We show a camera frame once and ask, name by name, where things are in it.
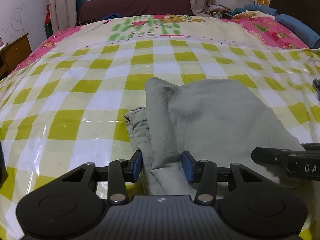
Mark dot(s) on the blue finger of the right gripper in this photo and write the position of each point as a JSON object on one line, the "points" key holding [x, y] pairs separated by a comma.
{"points": [[270, 156]]}

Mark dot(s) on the pink floral quilt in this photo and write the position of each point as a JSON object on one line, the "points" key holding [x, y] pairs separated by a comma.
{"points": [[119, 29]]}

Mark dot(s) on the red green bag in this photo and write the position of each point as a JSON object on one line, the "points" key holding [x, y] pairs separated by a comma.
{"points": [[48, 23]]}

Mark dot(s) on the blue pillow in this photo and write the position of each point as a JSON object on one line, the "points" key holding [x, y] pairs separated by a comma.
{"points": [[287, 22]]}

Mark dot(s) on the grey-green pants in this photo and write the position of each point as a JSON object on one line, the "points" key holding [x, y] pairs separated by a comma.
{"points": [[217, 120]]}

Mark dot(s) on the maroon sofa bench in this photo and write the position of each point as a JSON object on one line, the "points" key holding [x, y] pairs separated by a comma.
{"points": [[97, 10]]}

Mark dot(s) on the wooden side cabinet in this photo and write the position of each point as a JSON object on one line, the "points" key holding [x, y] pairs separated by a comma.
{"points": [[13, 54]]}

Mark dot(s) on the left beige curtain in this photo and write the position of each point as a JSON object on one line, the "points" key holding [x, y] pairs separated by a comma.
{"points": [[62, 14]]}

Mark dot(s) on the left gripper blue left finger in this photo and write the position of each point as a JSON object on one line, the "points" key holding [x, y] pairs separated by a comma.
{"points": [[134, 166]]}

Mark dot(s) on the dark wooden headboard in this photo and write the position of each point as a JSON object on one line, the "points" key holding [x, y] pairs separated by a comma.
{"points": [[307, 11]]}

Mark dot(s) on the green checked plastic bed sheet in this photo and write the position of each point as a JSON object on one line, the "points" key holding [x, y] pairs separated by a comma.
{"points": [[68, 107]]}

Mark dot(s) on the folded black garment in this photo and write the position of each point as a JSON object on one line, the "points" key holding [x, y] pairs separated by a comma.
{"points": [[3, 169]]}

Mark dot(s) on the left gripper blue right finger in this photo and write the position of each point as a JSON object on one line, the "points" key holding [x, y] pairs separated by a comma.
{"points": [[193, 169]]}

